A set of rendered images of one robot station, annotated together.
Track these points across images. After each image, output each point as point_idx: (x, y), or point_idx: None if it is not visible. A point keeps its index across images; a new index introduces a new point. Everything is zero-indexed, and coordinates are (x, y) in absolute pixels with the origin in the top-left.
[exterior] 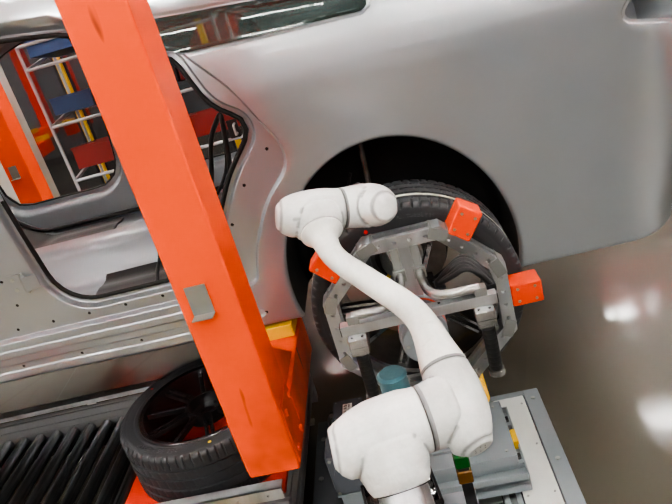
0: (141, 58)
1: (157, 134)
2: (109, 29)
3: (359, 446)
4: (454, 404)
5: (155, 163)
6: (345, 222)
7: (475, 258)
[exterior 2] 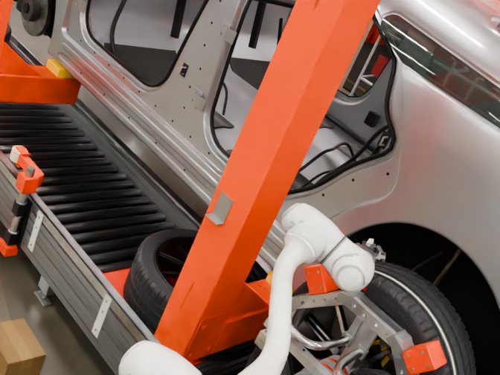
0: (322, 40)
1: (289, 91)
2: (322, 7)
3: (135, 366)
4: None
5: (274, 106)
6: (321, 260)
7: None
